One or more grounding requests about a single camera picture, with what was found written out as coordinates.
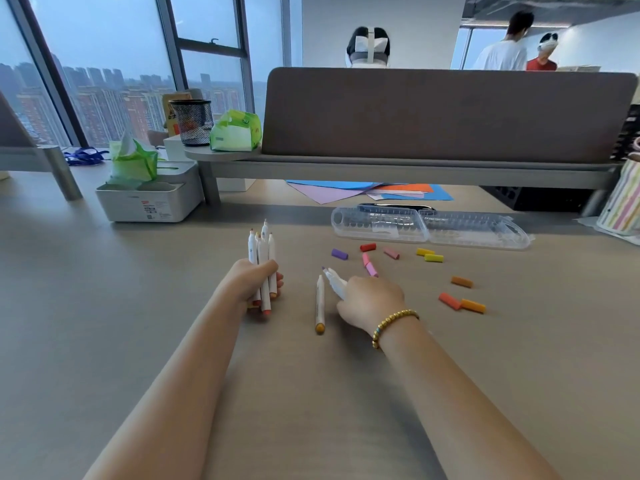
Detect person's right hand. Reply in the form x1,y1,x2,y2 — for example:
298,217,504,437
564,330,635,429
335,275,407,337

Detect person's left hand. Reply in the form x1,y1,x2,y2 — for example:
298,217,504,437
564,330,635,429
212,258,285,311

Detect group of warm-coloured white markers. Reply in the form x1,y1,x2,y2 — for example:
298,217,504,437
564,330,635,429
247,218,279,315

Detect dark-tipped white marker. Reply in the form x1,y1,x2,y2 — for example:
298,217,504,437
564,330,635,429
321,266,347,301

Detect orange-ended white marker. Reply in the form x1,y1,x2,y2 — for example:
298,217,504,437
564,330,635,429
315,274,327,335

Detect group of warm-coloured marker caps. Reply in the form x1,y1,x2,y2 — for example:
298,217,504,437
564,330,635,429
331,242,487,315

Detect clear plastic marker case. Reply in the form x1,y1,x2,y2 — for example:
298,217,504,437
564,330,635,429
331,205,532,251

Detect person's right forearm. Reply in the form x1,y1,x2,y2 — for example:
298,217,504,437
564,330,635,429
377,314,566,480

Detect person's left forearm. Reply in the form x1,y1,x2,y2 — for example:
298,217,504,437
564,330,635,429
82,292,249,480

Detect white desk organizer box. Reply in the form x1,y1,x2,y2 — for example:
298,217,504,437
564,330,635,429
95,160,205,223

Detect small white box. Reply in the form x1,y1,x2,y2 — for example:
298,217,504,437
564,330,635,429
163,134,193,162

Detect black smartphone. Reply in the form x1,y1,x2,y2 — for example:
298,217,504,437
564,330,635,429
357,203,436,213

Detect papers with orange sheet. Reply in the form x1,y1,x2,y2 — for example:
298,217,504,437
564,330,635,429
367,190,426,201

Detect orange paper sheet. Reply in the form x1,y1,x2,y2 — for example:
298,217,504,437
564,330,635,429
372,183,435,193

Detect coloured paper sheets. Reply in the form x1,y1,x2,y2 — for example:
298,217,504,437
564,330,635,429
285,179,455,202

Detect grey desk riser shelf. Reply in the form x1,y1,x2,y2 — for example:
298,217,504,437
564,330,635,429
183,144,626,218
0,144,83,201

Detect crumpled green tissue pack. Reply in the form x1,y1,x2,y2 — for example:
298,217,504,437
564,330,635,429
107,129,159,188

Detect black mesh pen holder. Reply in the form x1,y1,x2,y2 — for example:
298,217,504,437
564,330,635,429
168,98,215,147

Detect white tissue paper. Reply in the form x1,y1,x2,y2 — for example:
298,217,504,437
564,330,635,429
575,216,640,245

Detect striped tumbler pink lid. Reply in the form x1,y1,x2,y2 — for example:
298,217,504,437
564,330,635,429
597,137,640,237

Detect black plastic file rack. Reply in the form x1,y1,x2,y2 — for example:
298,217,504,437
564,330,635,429
612,104,640,161

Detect gold bead bracelet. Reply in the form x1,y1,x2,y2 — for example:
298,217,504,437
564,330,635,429
371,309,420,351

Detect blue lanyard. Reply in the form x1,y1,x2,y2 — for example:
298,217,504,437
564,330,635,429
63,147,109,167

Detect dark window frame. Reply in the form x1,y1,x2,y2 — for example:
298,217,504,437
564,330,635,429
5,0,293,148

